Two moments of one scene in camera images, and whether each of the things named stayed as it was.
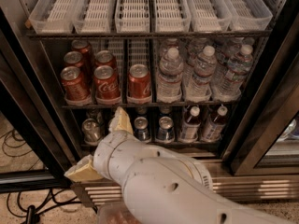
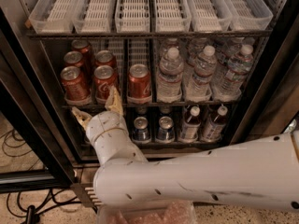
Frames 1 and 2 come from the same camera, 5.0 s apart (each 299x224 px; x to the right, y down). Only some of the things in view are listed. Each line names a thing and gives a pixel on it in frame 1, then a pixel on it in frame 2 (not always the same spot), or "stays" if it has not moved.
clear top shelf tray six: (248, 9) stays
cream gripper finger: (84, 171) -> (82, 117)
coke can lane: (106, 85) stays
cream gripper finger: (121, 121) -> (114, 102)
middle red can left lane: (73, 59) stays
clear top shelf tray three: (132, 12) stays
